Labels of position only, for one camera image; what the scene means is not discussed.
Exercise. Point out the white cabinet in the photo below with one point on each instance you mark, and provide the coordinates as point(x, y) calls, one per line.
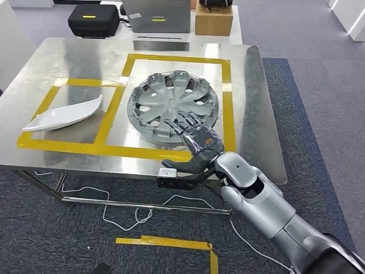
point(14, 45)

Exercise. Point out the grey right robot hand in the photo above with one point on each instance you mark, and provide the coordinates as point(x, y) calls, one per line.
point(202, 142)

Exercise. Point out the grey laptop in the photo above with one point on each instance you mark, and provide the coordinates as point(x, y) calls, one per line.
point(157, 11)

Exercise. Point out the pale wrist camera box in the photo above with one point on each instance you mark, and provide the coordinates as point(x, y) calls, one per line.
point(167, 173)

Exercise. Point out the brown cardboard box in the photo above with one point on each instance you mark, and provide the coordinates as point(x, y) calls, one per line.
point(213, 22)

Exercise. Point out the stainless steel workbench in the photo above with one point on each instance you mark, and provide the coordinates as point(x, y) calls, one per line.
point(71, 56)

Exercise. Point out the grey plastic wheel cover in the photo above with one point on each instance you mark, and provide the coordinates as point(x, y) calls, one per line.
point(159, 102)

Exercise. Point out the dark robot base part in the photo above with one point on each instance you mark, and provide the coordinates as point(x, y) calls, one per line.
point(99, 269)

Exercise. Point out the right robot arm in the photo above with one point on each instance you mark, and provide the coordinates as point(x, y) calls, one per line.
point(265, 211)

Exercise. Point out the yellow floor tape outline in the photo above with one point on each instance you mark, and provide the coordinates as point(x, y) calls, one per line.
point(171, 243)

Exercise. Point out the black carry case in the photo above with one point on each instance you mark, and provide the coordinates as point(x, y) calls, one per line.
point(93, 24)

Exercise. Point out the black camera bracket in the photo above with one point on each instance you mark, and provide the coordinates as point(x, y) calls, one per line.
point(176, 184)

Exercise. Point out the white curved plastic part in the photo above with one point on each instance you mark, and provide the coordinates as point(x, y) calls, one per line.
point(62, 115)

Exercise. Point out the white plinth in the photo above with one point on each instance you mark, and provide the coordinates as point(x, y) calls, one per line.
point(354, 19)

